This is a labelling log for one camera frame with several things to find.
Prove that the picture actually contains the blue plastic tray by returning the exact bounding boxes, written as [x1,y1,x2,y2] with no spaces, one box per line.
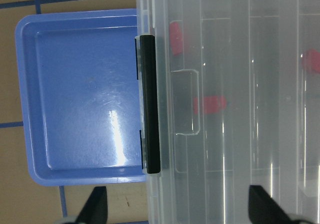
[15,9,146,186]

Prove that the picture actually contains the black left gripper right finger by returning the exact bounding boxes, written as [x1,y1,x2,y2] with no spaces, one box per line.
[248,185,300,223]

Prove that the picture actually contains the red block in box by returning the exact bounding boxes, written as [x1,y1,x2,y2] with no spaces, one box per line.
[169,21,184,56]
[300,49,320,74]

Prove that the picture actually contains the black box latch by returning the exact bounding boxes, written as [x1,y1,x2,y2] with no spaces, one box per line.
[135,35,161,174]

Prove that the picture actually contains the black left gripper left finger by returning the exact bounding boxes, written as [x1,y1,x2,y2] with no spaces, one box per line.
[75,186,108,224]

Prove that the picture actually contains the red block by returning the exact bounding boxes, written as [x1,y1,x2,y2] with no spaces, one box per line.
[192,96,227,114]
[169,21,184,56]
[300,49,320,74]

